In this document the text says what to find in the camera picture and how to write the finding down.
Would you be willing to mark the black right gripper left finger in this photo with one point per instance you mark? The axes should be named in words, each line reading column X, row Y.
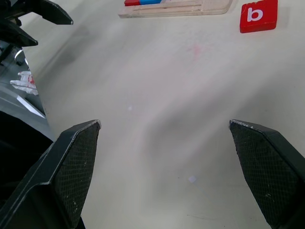
column 59, row 171

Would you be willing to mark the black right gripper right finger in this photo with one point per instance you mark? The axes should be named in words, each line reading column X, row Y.
column 269, row 167

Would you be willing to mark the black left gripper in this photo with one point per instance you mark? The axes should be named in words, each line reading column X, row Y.
column 14, row 8

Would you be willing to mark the blue block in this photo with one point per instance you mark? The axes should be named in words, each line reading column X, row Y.
column 150, row 2

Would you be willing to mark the wooden puzzle tray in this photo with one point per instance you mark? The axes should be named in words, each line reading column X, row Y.
column 181, row 9

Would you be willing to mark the red letter block b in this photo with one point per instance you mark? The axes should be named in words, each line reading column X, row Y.
column 258, row 21

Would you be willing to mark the chrome chair leg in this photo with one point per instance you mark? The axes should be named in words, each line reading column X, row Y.
column 19, row 57

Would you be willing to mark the white red plastic bag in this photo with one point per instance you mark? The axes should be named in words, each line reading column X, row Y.
column 26, row 83

